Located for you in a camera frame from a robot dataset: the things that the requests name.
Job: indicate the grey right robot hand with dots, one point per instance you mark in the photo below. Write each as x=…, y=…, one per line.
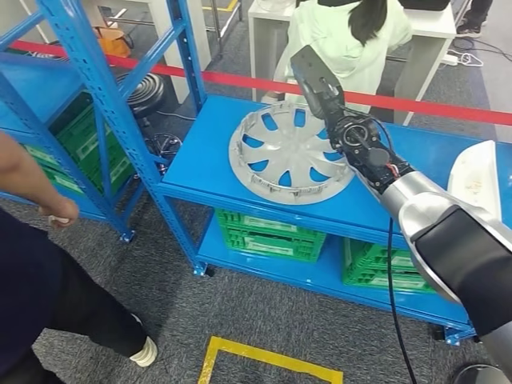
x=319, y=85

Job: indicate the person's hand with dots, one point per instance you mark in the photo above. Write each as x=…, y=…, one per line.
x=60, y=209

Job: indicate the silver plastic wheel hubcap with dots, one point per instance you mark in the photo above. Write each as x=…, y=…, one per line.
x=290, y=148

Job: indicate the person's forearm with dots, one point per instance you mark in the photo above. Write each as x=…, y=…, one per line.
x=20, y=169

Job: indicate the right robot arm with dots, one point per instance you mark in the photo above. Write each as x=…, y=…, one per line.
x=439, y=212

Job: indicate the blue steel shelf rack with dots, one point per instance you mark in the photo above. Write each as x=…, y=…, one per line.
x=208, y=159
x=40, y=90

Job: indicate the white plastic cover part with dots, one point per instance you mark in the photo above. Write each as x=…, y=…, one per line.
x=476, y=180

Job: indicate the green folding plastic crate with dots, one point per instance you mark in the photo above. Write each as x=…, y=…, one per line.
x=74, y=130
x=40, y=156
x=121, y=183
x=368, y=254
x=272, y=252
x=380, y=283
x=272, y=222
x=63, y=183

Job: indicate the person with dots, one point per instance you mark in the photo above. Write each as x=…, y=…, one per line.
x=24, y=297
x=476, y=13
x=331, y=48

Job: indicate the red barrier tape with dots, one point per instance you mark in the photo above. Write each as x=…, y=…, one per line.
x=248, y=82

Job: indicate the black tray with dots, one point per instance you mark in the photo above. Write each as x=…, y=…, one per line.
x=424, y=4

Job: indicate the black round stool chrome base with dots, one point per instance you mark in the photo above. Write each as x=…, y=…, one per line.
x=146, y=93

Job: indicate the white power strip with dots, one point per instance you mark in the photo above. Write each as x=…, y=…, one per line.
x=450, y=59

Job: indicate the orange object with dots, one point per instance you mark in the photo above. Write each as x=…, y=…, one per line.
x=115, y=45

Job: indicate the round chrome-rimmed disc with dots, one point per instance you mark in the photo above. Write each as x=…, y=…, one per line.
x=479, y=375

